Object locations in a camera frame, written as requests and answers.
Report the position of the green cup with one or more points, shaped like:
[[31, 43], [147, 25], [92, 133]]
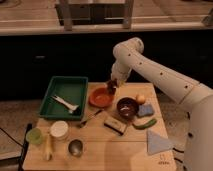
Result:
[[34, 136]]

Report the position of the metal fork dark handle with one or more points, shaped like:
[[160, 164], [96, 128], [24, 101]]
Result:
[[83, 123]]

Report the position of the small yellow onion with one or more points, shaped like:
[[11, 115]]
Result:
[[140, 99]]

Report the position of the blue triangular cloth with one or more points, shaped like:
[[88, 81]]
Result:
[[157, 144]]

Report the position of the wooden shelf frame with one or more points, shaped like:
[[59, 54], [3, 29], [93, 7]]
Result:
[[71, 13]]

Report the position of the green pepper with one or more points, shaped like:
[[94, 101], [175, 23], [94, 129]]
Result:
[[146, 125]]

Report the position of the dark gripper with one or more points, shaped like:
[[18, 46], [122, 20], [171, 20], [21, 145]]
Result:
[[112, 83]]

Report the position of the brown rectangular block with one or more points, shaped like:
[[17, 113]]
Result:
[[115, 124]]

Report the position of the green plastic tray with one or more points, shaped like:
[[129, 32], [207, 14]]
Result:
[[71, 89]]

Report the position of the metal cup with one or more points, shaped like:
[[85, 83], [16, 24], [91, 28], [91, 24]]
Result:
[[75, 148]]

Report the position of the black bar table edge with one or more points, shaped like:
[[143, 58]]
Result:
[[24, 148]]

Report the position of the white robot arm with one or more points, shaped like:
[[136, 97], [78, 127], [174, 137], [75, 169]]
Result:
[[192, 95]]

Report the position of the red bowl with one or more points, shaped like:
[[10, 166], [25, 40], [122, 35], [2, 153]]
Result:
[[100, 98]]

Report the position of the dark brown bowl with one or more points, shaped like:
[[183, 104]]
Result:
[[127, 108]]

